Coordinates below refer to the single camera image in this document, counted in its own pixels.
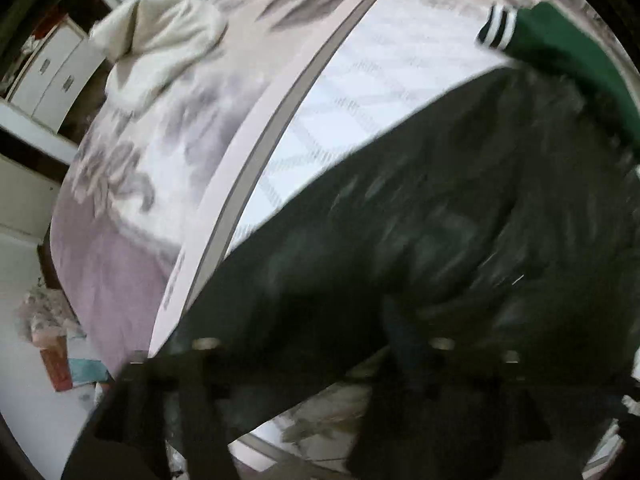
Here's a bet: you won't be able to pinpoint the black leather jacket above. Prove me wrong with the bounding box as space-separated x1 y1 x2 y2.
164 68 639 438

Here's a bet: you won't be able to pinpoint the colourful items on floor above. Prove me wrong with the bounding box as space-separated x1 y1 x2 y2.
15 285 111 392

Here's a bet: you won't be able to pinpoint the white drawer cabinet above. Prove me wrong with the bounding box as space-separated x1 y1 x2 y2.
6 18 104 132

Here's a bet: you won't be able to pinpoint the patterned white pink bedspread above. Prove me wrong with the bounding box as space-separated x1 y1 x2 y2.
50 0 540 373

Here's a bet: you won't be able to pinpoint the cream white hoodie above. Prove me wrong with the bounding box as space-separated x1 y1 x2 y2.
89 0 228 114

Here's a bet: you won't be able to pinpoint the green striped-cuff sweater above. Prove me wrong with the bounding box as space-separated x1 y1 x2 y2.
476 2 639 148

